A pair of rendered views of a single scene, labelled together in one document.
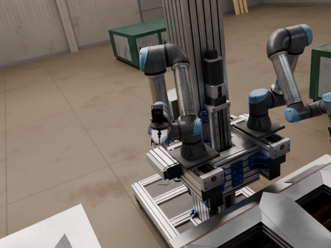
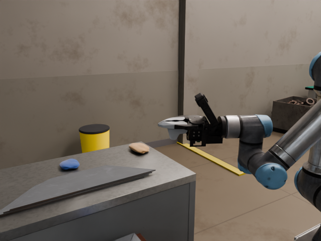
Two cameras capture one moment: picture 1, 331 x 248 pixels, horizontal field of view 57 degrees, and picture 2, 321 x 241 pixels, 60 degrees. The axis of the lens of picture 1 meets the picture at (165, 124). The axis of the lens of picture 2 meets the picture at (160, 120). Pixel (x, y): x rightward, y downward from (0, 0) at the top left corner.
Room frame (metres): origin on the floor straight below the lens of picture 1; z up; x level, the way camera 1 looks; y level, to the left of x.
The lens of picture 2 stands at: (0.85, -0.81, 1.69)
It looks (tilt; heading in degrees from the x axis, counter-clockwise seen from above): 15 degrees down; 82
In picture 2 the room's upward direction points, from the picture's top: straight up
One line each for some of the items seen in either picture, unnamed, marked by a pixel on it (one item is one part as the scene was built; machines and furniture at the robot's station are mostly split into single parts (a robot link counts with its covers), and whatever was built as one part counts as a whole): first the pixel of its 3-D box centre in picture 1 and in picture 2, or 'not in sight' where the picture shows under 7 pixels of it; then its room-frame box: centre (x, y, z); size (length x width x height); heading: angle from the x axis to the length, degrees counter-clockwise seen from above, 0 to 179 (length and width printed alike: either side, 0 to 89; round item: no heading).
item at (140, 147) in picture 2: not in sight; (139, 147); (0.94, 0.85, 1.07); 0.16 x 0.10 x 0.04; 113
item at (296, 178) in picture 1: (313, 176); not in sight; (1.53, -0.87, 0.70); 0.39 x 0.12 x 0.04; 114
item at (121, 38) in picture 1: (158, 40); not in sight; (8.64, -0.21, 0.44); 2.15 x 1.96 x 0.88; 113
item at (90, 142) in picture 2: not in sight; (95, 149); (0.46, 2.88, 0.31); 0.41 x 0.39 x 0.63; 22
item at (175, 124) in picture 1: (167, 131); (251, 157); (1.27, 0.00, 1.34); 0.11 x 0.08 x 0.11; 87
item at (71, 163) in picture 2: not in sight; (69, 164); (0.55, 0.66, 1.07); 0.12 x 0.10 x 0.03; 114
